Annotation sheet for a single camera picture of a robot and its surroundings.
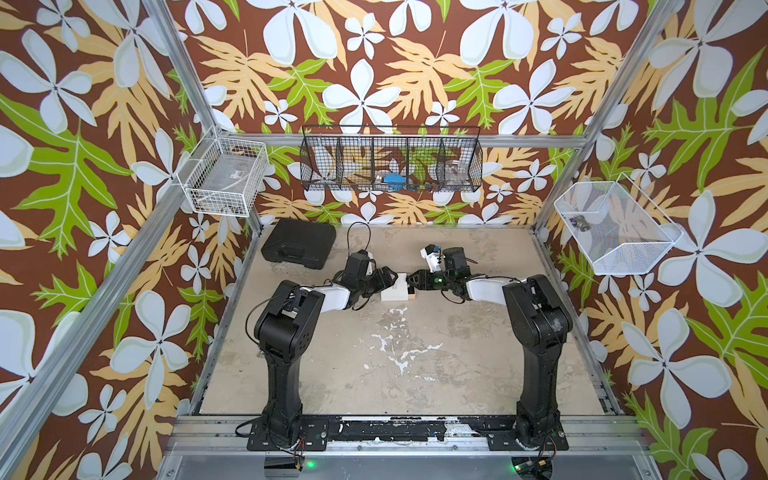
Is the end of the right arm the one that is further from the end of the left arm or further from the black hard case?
the black hard case

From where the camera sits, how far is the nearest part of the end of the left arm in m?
0.82

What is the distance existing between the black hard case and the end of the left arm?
216 mm

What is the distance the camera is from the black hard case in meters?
1.07

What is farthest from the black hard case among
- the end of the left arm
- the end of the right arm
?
the end of the right arm
